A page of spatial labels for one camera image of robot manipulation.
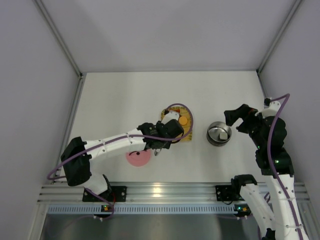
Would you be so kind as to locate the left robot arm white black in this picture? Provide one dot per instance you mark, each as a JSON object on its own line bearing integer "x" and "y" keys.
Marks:
{"x": 80, "y": 156}

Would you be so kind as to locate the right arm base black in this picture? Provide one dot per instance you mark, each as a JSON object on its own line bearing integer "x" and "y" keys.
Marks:
{"x": 226, "y": 194}

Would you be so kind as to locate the round steel lunch box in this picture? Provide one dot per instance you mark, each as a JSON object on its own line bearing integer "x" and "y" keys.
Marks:
{"x": 213, "y": 132}

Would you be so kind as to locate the aluminium rail frame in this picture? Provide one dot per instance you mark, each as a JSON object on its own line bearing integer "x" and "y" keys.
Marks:
{"x": 141, "y": 198}

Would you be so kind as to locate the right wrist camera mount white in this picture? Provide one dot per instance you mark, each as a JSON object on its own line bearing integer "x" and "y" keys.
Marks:
{"x": 271, "y": 107}

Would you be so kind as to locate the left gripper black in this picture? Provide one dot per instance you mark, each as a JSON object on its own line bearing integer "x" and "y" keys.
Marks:
{"x": 158, "y": 145}

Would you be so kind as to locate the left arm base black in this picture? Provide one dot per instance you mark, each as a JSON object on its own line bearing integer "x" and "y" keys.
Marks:
{"x": 115, "y": 193}

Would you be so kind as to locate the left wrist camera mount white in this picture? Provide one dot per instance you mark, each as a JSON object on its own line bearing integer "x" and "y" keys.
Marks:
{"x": 171, "y": 115}

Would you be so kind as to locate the metal tongs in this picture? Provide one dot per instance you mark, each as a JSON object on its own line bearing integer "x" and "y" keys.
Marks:
{"x": 157, "y": 152}

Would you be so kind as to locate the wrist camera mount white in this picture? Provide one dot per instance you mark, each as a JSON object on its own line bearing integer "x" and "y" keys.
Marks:
{"x": 171, "y": 115}
{"x": 271, "y": 107}

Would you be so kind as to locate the bamboo woven tray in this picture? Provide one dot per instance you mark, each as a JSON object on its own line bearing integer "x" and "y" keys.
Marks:
{"x": 186, "y": 128}

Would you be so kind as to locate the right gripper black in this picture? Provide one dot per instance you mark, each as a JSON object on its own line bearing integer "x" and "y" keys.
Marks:
{"x": 242, "y": 117}

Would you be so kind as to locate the pink round lid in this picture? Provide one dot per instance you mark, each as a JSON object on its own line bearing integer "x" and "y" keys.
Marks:
{"x": 138, "y": 158}

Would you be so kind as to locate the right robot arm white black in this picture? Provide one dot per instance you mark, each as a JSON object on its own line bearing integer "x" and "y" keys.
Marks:
{"x": 280, "y": 219}

